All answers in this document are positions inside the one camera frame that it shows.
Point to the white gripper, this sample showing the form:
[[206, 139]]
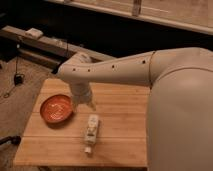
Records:
[[81, 93]]

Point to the white plastic bottle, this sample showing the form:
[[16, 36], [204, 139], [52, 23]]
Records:
[[91, 133]]

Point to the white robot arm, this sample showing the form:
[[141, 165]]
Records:
[[180, 106]]

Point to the orange ceramic bowl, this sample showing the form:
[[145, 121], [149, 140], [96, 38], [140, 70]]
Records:
[[56, 109]]

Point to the wooden table board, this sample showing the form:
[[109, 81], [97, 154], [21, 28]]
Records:
[[121, 140]]

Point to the wooden beam on floor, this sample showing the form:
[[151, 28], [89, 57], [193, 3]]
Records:
[[51, 45]]

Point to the black object at left edge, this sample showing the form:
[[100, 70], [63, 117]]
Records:
[[15, 140]]

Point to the small white box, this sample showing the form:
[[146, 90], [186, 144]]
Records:
[[34, 33]]

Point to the wooden shelf ledge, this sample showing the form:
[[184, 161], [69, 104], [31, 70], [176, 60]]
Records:
[[193, 15]]

